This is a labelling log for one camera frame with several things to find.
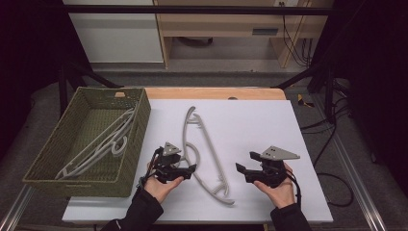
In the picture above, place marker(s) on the black curtain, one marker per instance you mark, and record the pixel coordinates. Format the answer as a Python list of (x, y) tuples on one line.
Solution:
[(29, 64), (375, 64)]

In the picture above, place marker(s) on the aluminium rail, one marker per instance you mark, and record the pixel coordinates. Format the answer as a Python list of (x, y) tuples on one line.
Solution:
[(14, 211), (356, 179)]

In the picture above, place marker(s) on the light wooden desk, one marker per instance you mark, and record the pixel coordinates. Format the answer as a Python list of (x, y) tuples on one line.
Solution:
[(224, 24)]

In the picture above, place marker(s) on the white table mat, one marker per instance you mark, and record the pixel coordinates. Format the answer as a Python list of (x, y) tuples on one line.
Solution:
[(250, 128)]

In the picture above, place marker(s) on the person's left hand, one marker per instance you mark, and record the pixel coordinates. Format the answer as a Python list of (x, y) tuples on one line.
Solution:
[(160, 189)]

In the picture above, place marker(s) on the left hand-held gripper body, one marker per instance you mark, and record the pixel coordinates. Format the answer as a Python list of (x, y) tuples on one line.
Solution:
[(168, 166)]

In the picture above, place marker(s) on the grey plastic clothes hanger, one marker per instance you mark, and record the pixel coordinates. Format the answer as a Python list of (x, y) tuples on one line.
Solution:
[(119, 148), (210, 144), (96, 150)]

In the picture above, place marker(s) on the black metal stand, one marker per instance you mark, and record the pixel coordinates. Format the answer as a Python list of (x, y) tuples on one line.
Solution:
[(75, 75), (320, 72)]

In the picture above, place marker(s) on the white cabinet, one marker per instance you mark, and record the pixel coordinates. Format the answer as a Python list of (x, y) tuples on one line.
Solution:
[(118, 35)]

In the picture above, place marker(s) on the green woven basket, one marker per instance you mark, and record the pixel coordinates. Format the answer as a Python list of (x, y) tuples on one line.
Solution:
[(93, 128)]

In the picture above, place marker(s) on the office chair base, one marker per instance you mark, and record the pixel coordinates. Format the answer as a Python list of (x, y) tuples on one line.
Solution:
[(194, 41)]

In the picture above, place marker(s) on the person's right hand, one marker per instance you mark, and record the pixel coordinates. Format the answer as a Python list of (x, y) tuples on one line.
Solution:
[(282, 194)]

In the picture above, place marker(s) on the black horizontal frame bar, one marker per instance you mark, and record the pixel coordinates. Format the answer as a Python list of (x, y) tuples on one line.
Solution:
[(192, 9)]

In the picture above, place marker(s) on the small yellow black tool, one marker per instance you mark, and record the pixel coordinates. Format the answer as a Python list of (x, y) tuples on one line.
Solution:
[(303, 101)]

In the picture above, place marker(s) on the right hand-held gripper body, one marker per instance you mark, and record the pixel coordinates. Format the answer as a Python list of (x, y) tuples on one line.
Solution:
[(272, 170)]

